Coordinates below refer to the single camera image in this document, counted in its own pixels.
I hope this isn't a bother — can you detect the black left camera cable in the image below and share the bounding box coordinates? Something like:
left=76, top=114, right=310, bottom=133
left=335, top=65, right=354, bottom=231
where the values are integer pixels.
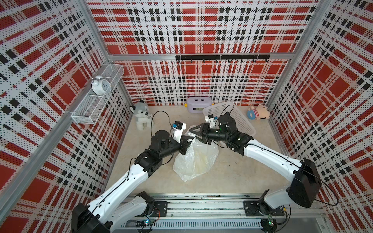
left=150, top=110, right=173, bottom=137

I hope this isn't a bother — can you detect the white perforated plastic basket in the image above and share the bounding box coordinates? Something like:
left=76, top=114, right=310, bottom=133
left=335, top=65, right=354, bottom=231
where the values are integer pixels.
left=203, top=102, right=256, bottom=136

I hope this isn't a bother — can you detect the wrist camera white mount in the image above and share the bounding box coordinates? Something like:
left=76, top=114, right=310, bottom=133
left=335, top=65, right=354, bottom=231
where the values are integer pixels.
left=172, top=121, right=187, bottom=143
left=205, top=115, right=218, bottom=128

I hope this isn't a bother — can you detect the pink pig plush toy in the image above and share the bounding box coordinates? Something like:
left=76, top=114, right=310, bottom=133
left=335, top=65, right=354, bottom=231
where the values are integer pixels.
left=247, top=104, right=270, bottom=120

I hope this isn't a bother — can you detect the black camera cable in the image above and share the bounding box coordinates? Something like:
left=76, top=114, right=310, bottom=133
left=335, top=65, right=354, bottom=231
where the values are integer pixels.
left=150, top=110, right=173, bottom=137
left=217, top=104, right=235, bottom=118

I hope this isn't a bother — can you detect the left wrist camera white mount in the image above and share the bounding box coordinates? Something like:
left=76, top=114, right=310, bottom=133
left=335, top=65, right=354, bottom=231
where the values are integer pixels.
left=172, top=121, right=187, bottom=143

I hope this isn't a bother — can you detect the metal base rail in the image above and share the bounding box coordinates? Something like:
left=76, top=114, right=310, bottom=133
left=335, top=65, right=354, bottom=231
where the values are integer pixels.
left=117, top=193, right=332, bottom=233

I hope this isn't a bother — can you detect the white wire mesh shelf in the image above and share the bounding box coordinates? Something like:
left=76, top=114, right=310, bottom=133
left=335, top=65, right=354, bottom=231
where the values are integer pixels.
left=71, top=64, right=124, bottom=125

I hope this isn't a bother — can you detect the black right camera cable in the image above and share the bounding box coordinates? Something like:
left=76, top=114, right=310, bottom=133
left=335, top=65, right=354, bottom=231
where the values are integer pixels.
left=217, top=104, right=235, bottom=118

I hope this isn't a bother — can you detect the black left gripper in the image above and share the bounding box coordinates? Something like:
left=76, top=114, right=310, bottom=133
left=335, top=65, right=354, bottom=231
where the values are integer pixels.
left=160, top=135, right=194, bottom=159

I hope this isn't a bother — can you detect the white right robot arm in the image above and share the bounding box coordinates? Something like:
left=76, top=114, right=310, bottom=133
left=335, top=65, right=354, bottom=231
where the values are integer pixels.
left=189, top=112, right=322, bottom=214

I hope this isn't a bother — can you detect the white alarm clock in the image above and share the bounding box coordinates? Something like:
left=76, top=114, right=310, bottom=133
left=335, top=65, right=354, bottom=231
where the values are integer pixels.
left=91, top=75, right=112, bottom=96

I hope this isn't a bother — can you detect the grey white husky plush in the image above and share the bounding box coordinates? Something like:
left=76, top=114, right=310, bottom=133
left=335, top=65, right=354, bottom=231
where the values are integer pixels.
left=129, top=99, right=153, bottom=131

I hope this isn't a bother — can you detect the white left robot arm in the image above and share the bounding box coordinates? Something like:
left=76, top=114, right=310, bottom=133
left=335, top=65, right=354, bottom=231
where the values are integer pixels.
left=71, top=130, right=194, bottom=233

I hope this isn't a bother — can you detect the black wall hook rail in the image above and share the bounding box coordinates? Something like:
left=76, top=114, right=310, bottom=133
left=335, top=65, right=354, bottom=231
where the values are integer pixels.
left=175, top=54, right=271, bottom=61

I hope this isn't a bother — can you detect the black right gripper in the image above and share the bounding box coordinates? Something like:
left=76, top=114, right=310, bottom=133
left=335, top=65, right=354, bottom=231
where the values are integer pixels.
left=189, top=123, right=229, bottom=146

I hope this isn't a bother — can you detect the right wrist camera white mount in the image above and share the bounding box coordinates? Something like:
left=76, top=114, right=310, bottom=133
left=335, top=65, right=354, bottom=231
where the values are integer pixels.
left=205, top=115, right=218, bottom=128

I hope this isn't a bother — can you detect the translucent white plastic bag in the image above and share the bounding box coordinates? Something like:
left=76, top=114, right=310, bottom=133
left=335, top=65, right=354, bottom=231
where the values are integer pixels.
left=173, top=139, right=219, bottom=182

